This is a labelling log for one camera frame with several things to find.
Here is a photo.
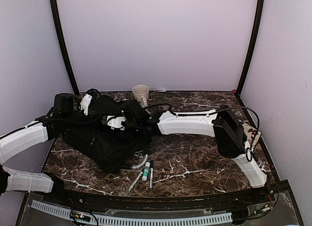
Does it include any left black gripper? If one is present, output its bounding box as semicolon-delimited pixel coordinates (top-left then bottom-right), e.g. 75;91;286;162
63;109;103;132

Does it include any black student backpack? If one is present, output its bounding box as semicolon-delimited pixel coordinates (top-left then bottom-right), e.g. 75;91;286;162
60;94;153;173

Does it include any white glue stick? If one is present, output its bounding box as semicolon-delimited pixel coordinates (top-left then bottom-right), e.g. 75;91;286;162
142;162;151;181

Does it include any blue cap white marker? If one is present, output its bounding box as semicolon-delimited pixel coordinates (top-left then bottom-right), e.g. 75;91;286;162
149;160;154;190

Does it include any white clear pen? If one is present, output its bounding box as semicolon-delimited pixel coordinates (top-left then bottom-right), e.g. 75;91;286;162
125;171;143;196

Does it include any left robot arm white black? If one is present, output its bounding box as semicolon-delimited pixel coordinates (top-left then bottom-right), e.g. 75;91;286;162
0;113;100;205

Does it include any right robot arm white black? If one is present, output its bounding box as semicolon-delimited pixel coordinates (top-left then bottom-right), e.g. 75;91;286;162
102;105;269;204

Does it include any cream ceramic mug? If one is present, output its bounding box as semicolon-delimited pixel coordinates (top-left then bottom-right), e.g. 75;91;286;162
132;85;149;108

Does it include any floral square plate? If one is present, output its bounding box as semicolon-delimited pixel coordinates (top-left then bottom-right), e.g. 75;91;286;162
239;120;262;149

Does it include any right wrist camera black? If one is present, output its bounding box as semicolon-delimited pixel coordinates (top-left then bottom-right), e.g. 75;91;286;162
119;99;148;123

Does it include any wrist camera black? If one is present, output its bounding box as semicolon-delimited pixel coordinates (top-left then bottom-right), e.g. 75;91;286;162
119;99;148;123
53;93;75;116

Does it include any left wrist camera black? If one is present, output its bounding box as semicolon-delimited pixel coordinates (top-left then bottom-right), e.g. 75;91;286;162
53;93;75;116

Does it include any white cable duct strip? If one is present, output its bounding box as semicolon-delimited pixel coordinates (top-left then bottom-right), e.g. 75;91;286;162
31;200;233;226

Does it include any left black frame post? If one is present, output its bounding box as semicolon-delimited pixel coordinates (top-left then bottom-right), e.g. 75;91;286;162
49;0;80;95

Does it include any black frame post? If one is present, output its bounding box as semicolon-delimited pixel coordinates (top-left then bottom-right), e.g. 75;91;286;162
49;0;80;95
236;0;264;97

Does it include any black front rail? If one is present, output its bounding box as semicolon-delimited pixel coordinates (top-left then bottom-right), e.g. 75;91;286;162
26;181;291;214

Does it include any right black frame post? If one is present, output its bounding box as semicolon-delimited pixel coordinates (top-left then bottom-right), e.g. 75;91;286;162
236;0;264;97

